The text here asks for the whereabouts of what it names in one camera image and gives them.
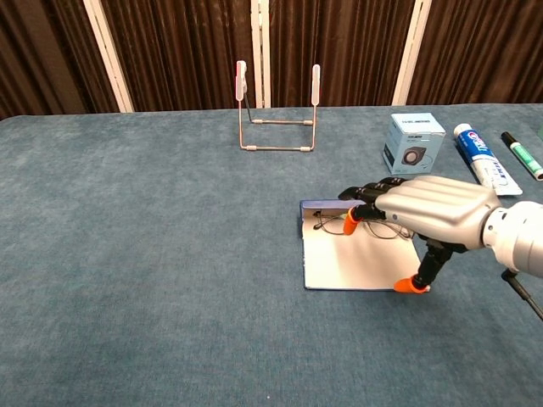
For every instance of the dark brown curtain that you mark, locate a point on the dark brown curtain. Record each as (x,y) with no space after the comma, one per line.
(191,51)

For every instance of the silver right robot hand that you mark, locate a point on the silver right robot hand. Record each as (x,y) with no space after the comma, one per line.
(437,207)

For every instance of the green marker pen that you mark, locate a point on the green marker pen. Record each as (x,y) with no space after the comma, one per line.
(522,154)

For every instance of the blue table cloth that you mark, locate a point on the blue table cloth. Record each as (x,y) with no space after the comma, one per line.
(127,254)

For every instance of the thin wire eyeglasses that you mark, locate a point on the thin wire eyeglasses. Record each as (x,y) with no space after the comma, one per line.
(317,226)

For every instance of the blue white toothpaste tube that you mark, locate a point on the blue white toothpaste tube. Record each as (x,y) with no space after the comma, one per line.
(479,152)

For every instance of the white partition post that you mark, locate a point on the white partition post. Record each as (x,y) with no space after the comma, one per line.
(410,55)
(259,42)
(108,55)

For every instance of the small blue speaker box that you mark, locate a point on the small blue speaker box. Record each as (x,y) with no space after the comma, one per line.
(413,135)

